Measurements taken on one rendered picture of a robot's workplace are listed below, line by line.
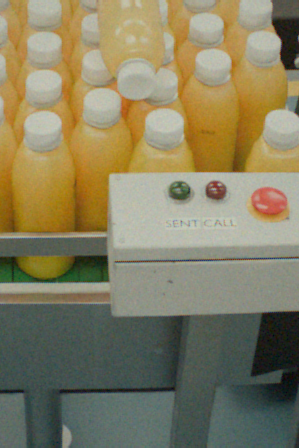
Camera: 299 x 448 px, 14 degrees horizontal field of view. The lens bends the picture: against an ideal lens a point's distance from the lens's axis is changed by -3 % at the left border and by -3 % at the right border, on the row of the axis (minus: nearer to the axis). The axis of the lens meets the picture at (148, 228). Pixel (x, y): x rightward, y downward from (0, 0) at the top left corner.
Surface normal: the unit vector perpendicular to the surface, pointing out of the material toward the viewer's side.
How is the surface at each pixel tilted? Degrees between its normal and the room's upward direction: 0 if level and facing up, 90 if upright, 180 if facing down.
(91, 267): 0
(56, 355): 90
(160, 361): 90
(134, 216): 0
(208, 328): 90
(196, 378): 90
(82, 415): 0
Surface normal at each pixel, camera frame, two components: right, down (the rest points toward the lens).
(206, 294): 0.07, 0.71
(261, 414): 0.04, -0.70
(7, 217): 0.59, 0.59
